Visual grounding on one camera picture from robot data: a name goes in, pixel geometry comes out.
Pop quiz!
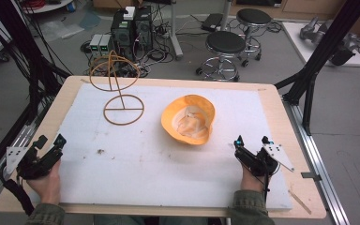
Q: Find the grey metal post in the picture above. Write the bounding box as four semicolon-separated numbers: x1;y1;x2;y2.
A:
219;0;234;32
168;0;185;62

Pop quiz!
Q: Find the person's left hand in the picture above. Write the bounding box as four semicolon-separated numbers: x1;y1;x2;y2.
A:
26;158;62;206

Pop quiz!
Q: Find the person's right hand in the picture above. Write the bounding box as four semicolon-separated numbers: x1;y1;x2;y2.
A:
239;159;268;193

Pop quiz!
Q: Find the flat black box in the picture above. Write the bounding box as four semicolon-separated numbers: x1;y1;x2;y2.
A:
200;12;225;33

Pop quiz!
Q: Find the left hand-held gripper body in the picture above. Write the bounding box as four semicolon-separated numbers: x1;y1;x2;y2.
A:
5;145;63;181

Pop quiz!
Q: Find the white device on computer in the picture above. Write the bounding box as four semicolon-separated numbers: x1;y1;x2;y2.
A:
123;6;137;22

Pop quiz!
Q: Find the black metal frame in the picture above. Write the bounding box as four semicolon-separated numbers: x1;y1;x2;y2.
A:
0;0;73;186
274;0;360;136

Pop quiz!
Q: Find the grey tape piece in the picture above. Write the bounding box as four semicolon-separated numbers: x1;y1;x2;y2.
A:
300;171;323;183

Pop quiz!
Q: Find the small silver box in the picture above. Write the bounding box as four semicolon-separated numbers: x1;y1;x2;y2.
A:
98;33;113;54
89;33;103;54

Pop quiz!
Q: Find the wooden wire hat stand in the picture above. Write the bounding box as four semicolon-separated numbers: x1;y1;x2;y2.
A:
88;50;145;127

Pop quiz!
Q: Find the orange bucket hat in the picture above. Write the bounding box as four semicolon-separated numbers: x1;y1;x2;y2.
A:
160;94;217;146

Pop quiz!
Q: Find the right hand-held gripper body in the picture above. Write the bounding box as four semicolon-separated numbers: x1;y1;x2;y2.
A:
242;142;295;178

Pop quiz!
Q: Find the tangle of floor cables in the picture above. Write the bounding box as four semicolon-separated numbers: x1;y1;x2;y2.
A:
132;18;182;79

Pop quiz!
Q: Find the thin wooden stick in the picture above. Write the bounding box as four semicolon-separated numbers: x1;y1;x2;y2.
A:
287;188;313;216

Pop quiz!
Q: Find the black round stool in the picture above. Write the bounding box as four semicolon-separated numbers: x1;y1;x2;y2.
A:
195;30;248;83
235;7;274;62

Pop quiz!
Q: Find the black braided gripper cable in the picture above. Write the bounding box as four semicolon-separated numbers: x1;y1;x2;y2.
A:
0;162;36;218

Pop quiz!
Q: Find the white floor board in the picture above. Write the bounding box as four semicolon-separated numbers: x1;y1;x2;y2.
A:
281;21;360;68

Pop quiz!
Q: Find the black computer tower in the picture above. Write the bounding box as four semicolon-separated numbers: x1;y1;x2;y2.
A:
133;5;155;53
110;10;136;61

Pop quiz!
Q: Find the white foam mat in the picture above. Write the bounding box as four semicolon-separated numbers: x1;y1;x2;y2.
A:
57;82;293;211

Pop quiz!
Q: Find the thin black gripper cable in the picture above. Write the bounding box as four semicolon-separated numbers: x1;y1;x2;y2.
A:
262;172;272;204

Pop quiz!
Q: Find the aluminium rail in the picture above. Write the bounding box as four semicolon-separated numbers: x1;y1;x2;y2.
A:
0;97;54;211
282;96;352;225

